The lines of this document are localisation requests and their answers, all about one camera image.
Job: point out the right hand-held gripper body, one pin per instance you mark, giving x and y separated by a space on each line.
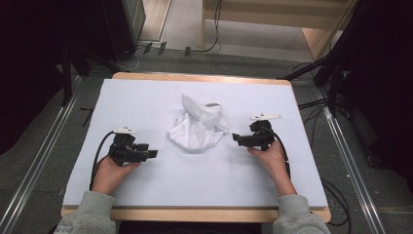
261 136

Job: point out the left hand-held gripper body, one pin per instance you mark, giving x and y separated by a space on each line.
125 152

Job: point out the white mesh laundry bag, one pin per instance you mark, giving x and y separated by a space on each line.
198 130

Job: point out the person's right hand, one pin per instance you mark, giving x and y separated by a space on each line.
271 161

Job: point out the person's left hand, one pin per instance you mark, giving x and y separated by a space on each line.
108 175

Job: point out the white table mat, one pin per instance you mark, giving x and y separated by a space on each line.
146 182

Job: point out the wooden table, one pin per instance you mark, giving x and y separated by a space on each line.
195 214

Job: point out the black metal stand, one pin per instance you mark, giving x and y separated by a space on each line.
66 78
324 74

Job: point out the grey cabinet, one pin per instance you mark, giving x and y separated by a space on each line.
134 18

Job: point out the black curtain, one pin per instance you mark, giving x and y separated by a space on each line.
29 65
383 81

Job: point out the metal floor rail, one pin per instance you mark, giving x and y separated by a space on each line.
39 165
354 172

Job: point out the light wooden furniture frame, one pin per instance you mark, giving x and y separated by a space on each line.
259 16

